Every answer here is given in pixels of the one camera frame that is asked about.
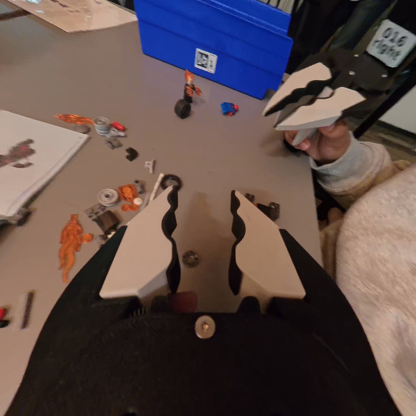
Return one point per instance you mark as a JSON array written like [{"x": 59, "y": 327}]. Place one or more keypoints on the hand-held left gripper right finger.
[{"x": 269, "y": 256}]

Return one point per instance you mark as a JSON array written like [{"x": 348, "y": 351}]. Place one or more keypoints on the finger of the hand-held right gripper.
[
  {"x": 299, "y": 81},
  {"x": 325, "y": 110}
]

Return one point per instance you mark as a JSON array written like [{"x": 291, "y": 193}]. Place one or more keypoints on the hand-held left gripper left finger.
[{"x": 139, "y": 253}]

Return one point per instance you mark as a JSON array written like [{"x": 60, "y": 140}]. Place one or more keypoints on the dark grey lego motorcycle frame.
[{"x": 269, "y": 209}]

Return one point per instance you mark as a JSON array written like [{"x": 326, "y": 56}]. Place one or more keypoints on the black curved lego piece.
[{"x": 131, "y": 155}]

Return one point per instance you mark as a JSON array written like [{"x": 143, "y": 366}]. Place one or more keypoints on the person's right forearm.
[{"x": 351, "y": 169}]

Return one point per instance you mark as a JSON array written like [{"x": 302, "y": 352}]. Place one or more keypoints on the grey white lego pin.
[{"x": 105, "y": 236}]

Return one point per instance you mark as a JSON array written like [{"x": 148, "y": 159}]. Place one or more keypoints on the black lego engine block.
[{"x": 107, "y": 219}]

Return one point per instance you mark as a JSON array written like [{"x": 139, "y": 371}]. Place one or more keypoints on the dark round lego piece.
[{"x": 191, "y": 259}]

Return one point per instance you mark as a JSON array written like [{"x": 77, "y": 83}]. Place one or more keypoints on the white round lego stud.
[{"x": 138, "y": 201}]

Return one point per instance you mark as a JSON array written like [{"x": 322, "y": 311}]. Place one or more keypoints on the orange skull lego tile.
[{"x": 127, "y": 192}]

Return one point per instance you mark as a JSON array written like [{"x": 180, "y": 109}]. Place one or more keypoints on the flat grey lego wheel hub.
[{"x": 108, "y": 197}]

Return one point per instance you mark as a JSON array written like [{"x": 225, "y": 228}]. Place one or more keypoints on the grey cross-hole lego connector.
[{"x": 140, "y": 187}]

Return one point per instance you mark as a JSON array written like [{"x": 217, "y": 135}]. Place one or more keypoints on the large orange lego flame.
[{"x": 70, "y": 240}]

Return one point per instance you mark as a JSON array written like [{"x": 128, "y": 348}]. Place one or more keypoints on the blue red lego minifigure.
[{"x": 229, "y": 109}]

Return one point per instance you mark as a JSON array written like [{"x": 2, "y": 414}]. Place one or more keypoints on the light grey T-shaped lego piece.
[{"x": 150, "y": 165}]

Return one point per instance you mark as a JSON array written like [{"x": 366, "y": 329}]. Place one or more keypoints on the flame-head lego minifigure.
[{"x": 191, "y": 86}]

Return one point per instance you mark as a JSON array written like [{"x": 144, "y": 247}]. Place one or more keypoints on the dark grey lego plate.
[{"x": 113, "y": 143}]

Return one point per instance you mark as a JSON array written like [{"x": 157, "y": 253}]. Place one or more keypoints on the wide black lego tyre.
[{"x": 182, "y": 109}]

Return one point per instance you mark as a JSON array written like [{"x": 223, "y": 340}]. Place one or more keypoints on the dark grey lego piece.
[{"x": 23, "y": 217}]

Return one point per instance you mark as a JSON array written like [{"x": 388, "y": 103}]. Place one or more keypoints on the light grey lego pin connector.
[{"x": 117, "y": 133}]

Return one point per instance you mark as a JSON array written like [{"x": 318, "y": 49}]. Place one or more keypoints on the dark ridged lego axle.
[{"x": 27, "y": 308}]

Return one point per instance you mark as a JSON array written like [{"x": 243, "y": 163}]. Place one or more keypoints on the tall grey lego wheel hub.
[{"x": 101, "y": 125}]

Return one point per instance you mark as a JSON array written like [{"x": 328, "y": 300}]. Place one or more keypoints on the lego instruction booklet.
[{"x": 35, "y": 162}]

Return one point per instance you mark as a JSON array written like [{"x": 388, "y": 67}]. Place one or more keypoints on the red black lego piece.
[{"x": 4, "y": 317}]

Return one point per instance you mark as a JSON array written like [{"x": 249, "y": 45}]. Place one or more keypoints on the person's right hand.
[{"x": 328, "y": 146}]

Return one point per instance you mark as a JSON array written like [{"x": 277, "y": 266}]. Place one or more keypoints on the black desk leg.
[{"x": 386, "y": 107}]

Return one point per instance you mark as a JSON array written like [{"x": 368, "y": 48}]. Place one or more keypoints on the blue plastic bin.
[{"x": 227, "y": 32}]

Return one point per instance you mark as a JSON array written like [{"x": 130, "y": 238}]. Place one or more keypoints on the person's grey hoodie torso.
[{"x": 380, "y": 260}]

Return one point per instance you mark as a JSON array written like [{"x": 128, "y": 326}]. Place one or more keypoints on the grey round disc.
[{"x": 81, "y": 129}]

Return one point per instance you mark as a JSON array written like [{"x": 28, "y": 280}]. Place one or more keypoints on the printed paper sheet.
[{"x": 81, "y": 14}]

